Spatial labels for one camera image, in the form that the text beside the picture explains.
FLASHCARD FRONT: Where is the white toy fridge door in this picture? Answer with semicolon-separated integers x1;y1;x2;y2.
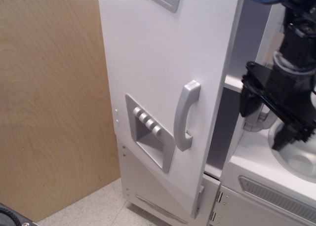
99;0;243;218

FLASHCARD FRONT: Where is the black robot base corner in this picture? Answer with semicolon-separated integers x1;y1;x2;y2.
0;203;38;226

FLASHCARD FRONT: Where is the silver oven vent panel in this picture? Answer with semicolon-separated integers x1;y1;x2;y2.
238;176;316;224

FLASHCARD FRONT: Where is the brass lower door hinge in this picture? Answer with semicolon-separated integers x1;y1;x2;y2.
210;212;216;222

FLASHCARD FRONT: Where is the brass upper door hinge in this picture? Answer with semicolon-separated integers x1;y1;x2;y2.
216;191;223;202

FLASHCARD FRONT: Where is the brass door hinge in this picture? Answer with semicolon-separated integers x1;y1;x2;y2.
216;191;223;202
210;212;216;222

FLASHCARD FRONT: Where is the silver ice dispenser panel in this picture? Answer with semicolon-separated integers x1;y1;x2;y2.
125;94;176;174

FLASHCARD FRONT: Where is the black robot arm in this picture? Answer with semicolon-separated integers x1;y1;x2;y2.
239;0;316;151

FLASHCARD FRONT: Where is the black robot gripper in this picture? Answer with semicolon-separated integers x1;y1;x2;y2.
239;61;316;151

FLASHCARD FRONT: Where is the white lower freezer door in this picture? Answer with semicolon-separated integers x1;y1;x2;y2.
117;140;220;226

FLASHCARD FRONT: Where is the white toy oven door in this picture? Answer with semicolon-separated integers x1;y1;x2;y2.
209;186;313;226

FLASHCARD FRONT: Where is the silver door handle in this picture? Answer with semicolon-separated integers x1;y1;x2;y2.
173;80;201;152
196;185;204;212

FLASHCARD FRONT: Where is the silver round sink basin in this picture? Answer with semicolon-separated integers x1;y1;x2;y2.
268;117;316;184

